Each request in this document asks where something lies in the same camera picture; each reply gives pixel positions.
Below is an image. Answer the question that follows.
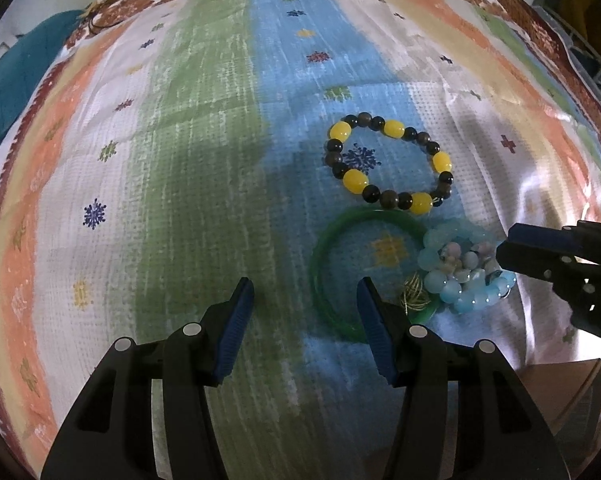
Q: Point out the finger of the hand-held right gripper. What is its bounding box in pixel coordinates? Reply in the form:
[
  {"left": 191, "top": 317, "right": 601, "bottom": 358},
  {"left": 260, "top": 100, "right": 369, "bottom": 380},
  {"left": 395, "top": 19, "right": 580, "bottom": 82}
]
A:
[
  {"left": 509, "top": 220, "right": 601, "bottom": 266},
  {"left": 495, "top": 242, "right": 601, "bottom": 328}
]

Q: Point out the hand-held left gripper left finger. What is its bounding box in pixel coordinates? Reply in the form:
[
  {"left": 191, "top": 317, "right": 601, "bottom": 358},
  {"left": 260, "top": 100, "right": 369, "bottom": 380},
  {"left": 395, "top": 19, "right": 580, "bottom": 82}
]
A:
[{"left": 40, "top": 276, "right": 256, "bottom": 480}]

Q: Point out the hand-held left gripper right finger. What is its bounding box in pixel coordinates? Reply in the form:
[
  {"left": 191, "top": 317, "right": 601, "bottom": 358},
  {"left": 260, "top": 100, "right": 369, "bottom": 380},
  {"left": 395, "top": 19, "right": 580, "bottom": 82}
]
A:
[{"left": 355, "top": 276, "right": 567, "bottom": 480}]

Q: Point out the light blue bead bracelet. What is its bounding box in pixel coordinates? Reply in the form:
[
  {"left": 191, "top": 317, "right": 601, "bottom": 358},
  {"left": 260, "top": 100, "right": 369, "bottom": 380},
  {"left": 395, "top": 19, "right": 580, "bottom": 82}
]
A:
[{"left": 417, "top": 220, "right": 517, "bottom": 315}]

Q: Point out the green jade bangle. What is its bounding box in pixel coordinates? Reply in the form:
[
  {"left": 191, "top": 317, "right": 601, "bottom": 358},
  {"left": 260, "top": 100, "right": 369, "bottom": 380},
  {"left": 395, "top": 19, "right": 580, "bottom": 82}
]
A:
[{"left": 310, "top": 208, "right": 437, "bottom": 344}]

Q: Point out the yellow and dark bead bracelet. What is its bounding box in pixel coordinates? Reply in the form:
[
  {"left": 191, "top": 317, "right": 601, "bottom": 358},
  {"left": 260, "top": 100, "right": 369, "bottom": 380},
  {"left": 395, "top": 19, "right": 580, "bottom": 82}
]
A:
[{"left": 323, "top": 114, "right": 455, "bottom": 216}]

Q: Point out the gold thread tassel knot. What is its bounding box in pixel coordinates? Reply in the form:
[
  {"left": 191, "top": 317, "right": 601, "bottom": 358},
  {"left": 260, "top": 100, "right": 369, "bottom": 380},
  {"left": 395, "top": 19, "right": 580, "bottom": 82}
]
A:
[{"left": 399, "top": 272, "right": 431, "bottom": 316}]

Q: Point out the cardboard box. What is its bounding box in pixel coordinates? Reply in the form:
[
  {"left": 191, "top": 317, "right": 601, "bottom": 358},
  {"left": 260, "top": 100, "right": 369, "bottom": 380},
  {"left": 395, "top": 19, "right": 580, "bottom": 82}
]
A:
[{"left": 515, "top": 357, "right": 601, "bottom": 466}]

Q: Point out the striped patterned blanket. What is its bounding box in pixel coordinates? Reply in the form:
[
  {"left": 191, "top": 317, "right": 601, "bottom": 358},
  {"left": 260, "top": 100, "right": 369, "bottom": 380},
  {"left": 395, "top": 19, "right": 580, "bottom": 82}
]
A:
[{"left": 0, "top": 0, "right": 601, "bottom": 480}]

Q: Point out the teal cloth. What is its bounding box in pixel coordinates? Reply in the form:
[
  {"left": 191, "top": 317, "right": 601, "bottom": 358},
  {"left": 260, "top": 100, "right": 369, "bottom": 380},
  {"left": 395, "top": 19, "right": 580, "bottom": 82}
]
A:
[{"left": 0, "top": 9, "right": 88, "bottom": 147}]

